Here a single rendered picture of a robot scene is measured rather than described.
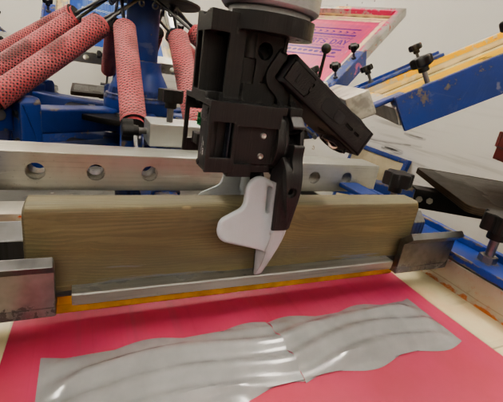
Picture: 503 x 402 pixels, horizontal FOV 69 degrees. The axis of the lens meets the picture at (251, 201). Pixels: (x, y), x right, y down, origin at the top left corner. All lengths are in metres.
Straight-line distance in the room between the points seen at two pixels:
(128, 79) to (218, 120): 0.54
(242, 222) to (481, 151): 2.33
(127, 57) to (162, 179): 0.38
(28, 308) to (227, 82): 0.22
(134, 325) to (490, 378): 0.31
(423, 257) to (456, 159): 2.20
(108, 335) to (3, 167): 0.27
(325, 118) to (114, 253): 0.20
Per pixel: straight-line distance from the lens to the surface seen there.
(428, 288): 0.50
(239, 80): 0.28
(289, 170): 0.28
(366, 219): 0.40
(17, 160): 0.51
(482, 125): 2.59
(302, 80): 0.30
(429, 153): 2.78
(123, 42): 0.88
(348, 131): 0.33
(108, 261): 0.31
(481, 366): 0.41
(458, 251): 0.51
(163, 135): 0.56
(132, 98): 0.75
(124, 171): 0.51
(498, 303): 0.49
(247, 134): 0.28
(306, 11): 0.29
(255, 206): 0.30
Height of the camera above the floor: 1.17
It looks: 20 degrees down
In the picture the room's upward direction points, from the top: 9 degrees clockwise
